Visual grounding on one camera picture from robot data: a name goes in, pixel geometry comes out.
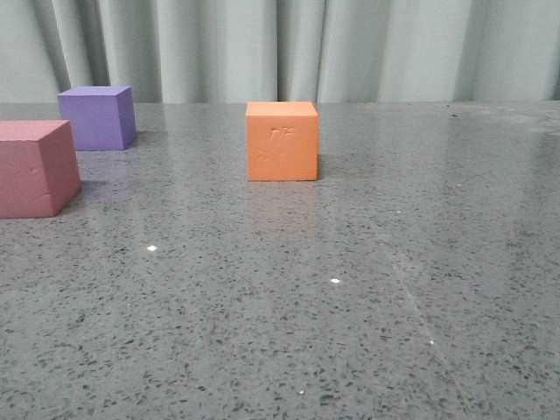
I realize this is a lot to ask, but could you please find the purple foam cube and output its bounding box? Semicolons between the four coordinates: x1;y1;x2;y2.
58;86;137;151

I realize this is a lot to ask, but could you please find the orange foam cube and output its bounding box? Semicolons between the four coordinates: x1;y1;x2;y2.
246;101;319;181

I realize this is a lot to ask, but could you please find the pale green curtain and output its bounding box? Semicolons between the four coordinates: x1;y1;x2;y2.
1;1;559;103

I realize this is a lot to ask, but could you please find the pink foam cube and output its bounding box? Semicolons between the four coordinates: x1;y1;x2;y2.
1;120;81;219

